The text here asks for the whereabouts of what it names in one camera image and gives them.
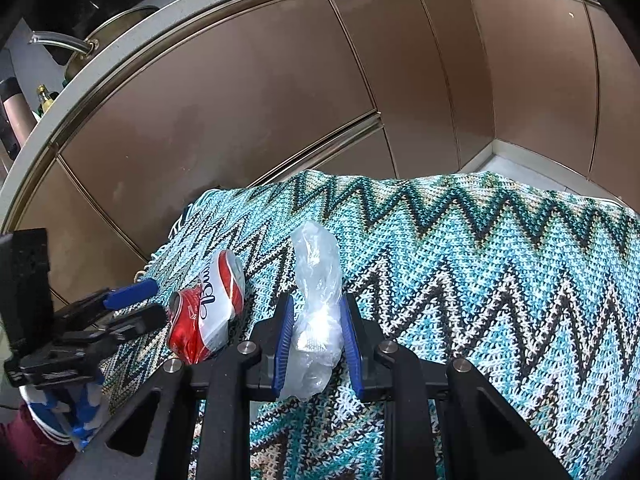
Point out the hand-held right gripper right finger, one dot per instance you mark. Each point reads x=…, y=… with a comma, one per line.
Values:
x=352, y=355

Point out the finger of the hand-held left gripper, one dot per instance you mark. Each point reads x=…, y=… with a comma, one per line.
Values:
x=140, y=317
x=132, y=292

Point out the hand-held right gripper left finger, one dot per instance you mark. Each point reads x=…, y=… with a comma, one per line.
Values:
x=284, y=350

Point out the crushed red and white can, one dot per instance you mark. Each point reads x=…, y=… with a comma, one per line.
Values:
x=215, y=305

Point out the clear plastic bag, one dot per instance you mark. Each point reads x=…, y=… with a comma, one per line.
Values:
x=312, y=270

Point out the person's left forearm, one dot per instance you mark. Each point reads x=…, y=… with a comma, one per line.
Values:
x=25, y=442

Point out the person's left hand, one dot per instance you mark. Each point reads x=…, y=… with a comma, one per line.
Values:
x=87, y=402

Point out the zigzag knitted blanket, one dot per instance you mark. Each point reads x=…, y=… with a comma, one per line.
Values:
x=450, y=260

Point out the green oil bottle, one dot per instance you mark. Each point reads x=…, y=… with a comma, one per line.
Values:
x=44, y=94

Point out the brown kitchen cabinet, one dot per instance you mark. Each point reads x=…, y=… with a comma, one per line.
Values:
x=250, y=85

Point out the brass pot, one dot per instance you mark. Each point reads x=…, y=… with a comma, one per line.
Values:
x=115, y=27

